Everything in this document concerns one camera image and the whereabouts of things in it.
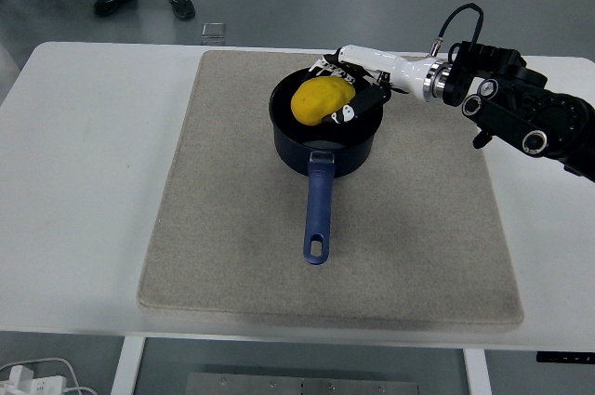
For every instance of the white power strip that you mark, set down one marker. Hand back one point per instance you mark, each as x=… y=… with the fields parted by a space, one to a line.
x=32 y=383

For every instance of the beige felt mat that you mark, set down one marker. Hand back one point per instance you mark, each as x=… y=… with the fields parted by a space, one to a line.
x=232 y=227

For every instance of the black table control panel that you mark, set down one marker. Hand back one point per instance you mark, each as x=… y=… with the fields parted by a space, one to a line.
x=564 y=357

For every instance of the yellow potato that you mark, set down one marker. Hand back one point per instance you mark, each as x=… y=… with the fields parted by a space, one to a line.
x=318 y=100

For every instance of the white table leg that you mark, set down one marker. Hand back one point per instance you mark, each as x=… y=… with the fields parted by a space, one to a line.
x=478 y=374
x=125 y=367

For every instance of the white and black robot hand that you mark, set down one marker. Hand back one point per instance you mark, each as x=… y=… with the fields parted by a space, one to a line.
x=400 y=69

